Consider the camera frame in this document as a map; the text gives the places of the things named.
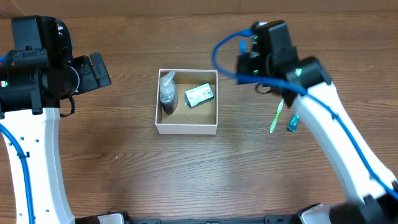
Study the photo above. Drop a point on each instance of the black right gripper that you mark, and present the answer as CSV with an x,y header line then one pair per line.
x,y
246,64

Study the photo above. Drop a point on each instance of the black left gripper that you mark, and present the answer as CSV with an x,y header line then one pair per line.
x,y
90,82

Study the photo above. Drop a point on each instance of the clear pump bottle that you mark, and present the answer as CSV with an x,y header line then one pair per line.
x,y
168,93

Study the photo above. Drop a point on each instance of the green white soap box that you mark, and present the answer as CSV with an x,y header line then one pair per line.
x,y
199,95

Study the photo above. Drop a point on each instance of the blue disposable razor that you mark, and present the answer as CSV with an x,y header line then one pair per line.
x,y
242,46

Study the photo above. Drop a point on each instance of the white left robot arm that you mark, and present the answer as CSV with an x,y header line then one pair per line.
x,y
31,93

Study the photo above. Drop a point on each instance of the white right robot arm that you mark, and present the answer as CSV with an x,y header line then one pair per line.
x,y
370,188

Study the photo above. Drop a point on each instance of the green toothbrush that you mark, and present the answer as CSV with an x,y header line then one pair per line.
x,y
274,122

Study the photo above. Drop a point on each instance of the teal toothpaste tube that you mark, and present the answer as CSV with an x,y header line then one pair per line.
x,y
293,123

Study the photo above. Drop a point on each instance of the white cardboard box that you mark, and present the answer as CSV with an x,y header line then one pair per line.
x,y
199,120

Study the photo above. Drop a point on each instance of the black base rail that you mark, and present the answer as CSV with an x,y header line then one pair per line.
x,y
268,219

